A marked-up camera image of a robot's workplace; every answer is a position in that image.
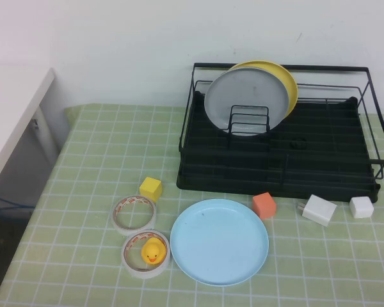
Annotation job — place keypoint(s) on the light blue plate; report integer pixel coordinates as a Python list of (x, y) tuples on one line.
[(217, 243)]

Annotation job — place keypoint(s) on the grey plate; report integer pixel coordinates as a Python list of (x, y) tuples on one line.
[(243, 92)]

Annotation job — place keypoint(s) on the yellow plate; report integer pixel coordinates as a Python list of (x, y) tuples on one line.
[(292, 89)]

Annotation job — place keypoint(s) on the yellow cube block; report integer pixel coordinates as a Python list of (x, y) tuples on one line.
[(150, 188)]

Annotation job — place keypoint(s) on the orange cube block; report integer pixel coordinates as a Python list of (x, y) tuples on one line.
[(264, 206)]

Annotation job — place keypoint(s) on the white double-sided tape roll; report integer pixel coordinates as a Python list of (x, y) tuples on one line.
[(116, 221), (128, 266)]

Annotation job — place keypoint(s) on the yellow rubber duck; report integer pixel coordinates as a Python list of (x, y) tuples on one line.
[(153, 252)]

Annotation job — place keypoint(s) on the green checkered tablecloth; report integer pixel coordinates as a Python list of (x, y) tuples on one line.
[(83, 160)]

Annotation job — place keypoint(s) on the white cube block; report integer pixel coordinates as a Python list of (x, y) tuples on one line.
[(361, 208)]

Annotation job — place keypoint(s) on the white side table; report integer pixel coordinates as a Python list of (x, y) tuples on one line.
[(16, 105)]

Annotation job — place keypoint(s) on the white wall charger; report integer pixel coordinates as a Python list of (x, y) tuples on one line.
[(320, 211)]

